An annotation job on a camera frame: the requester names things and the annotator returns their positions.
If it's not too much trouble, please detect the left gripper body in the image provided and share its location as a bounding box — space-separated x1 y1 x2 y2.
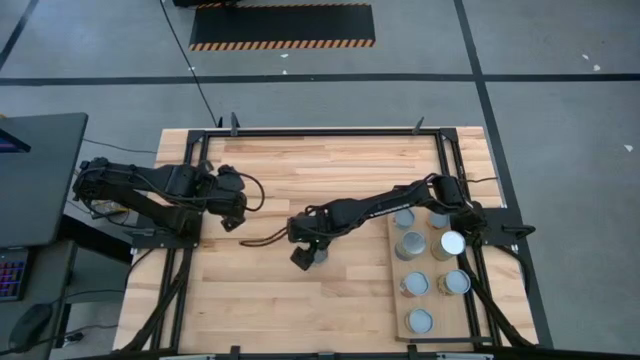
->
209 192 249 233

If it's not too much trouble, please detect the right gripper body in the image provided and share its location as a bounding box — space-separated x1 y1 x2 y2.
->
287 212 334 272

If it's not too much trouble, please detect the can with blue grey label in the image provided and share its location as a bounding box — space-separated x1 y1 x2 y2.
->
393 208 416 231

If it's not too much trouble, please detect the peas can cream blue label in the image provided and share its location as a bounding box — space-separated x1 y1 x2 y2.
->
394 230 428 262

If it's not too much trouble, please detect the can with green red label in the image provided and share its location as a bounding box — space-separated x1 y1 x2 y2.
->
399 271 431 299

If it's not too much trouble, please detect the can with grey green label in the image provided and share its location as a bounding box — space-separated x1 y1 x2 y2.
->
404 307 435 335

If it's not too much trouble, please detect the can with olive yellow label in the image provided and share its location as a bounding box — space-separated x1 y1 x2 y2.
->
430 229 467 262

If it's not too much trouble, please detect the mixed fruit can white red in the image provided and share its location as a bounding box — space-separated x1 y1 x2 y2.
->
437 269 472 296

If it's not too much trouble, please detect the black hazard striped mat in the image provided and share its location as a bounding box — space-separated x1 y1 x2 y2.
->
188 2 377 52

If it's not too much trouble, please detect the black monitor left edge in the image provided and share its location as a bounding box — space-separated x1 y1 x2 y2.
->
0 112 90 250

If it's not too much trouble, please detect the purple backlit keyboard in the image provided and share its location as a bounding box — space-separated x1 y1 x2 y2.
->
0 248 31 302

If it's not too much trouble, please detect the computer monitor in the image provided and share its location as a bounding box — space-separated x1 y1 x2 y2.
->
0 127 32 154

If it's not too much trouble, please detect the black computer mouse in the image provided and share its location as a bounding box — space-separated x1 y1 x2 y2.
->
8 302 54 351

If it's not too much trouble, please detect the left arm's black cable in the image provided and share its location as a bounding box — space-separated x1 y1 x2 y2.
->
234 170 267 214

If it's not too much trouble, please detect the arm's black cable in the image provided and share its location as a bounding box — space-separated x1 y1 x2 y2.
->
234 170 267 214
238 225 297 249

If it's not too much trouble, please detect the right arm's black cable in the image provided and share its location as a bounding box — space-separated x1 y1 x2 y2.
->
238 225 297 249

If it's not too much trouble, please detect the black aluminium table frame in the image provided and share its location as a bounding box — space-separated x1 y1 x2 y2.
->
119 112 539 360

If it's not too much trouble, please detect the thin black cable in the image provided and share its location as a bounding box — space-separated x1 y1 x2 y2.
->
82 138 160 155

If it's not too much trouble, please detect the long black cable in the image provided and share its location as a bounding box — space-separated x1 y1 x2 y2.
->
158 0 224 129

